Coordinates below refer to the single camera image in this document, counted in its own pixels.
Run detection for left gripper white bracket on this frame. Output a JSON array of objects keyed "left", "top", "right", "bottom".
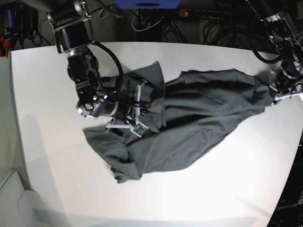
[{"left": 269, "top": 82, "right": 303, "bottom": 106}]

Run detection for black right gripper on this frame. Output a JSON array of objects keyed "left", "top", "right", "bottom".
[{"left": 104, "top": 79, "right": 151, "bottom": 132}]

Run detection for dark grey t-shirt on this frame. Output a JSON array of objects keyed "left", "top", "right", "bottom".
[{"left": 83, "top": 62, "right": 272, "bottom": 183}]

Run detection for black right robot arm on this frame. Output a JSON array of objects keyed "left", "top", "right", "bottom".
[{"left": 24, "top": 0, "right": 150, "bottom": 137}]

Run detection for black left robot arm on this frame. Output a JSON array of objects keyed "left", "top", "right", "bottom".
[{"left": 247, "top": 0, "right": 303, "bottom": 105}]

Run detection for blue plastic box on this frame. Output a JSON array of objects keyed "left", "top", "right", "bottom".
[{"left": 114, "top": 0, "right": 181, "bottom": 9}]

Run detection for black power strip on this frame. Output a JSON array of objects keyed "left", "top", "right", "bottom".
[{"left": 178, "top": 9, "right": 232, "bottom": 20}]

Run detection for red black clamp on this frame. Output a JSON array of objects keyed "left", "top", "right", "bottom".
[{"left": 0, "top": 35, "right": 10, "bottom": 59}]

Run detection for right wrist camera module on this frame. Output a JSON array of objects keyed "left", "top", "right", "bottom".
[{"left": 130, "top": 122, "right": 149, "bottom": 138}]

